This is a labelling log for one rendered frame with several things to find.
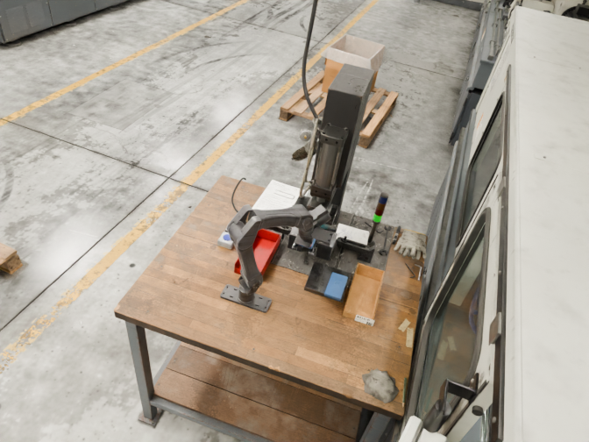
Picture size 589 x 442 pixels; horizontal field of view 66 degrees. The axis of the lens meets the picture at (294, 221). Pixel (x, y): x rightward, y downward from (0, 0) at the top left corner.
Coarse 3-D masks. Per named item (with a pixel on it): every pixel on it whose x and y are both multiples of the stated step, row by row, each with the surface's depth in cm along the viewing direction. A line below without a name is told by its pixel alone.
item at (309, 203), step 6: (300, 198) 196; (306, 198) 197; (312, 198) 190; (318, 198) 189; (306, 204) 194; (312, 204) 188; (318, 204) 188; (324, 204) 189; (330, 204) 193; (330, 210) 193; (336, 210) 193; (330, 216) 190; (330, 222) 190
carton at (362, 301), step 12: (360, 264) 195; (360, 276) 198; (372, 276) 197; (360, 288) 193; (372, 288) 194; (348, 300) 187; (360, 300) 188; (372, 300) 189; (348, 312) 179; (360, 312) 183; (372, 312) 184; (372, 324) 179
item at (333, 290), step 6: (330, 276) 193; (336, 276) 194; (342, 276) 194; (330, 282) 191; (342, 282) 192; (330, 288) 189; (336, 288) 189; (342, 288) 189; (324, 294) 183; (330, 294) 186; (336, 294) 186; (342, 294) 187
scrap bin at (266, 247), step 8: (264, 232) 206; (272, 232) 205; (256, 240) 207; (264, 240) 208; (272, 240) 208; (256, 248) 203; (264, 248) 204; (272, 248) 205; (256, 256) 200; (264, 256) 200; (272, 256) 199; (264, 264) 189; (264, 272) 192
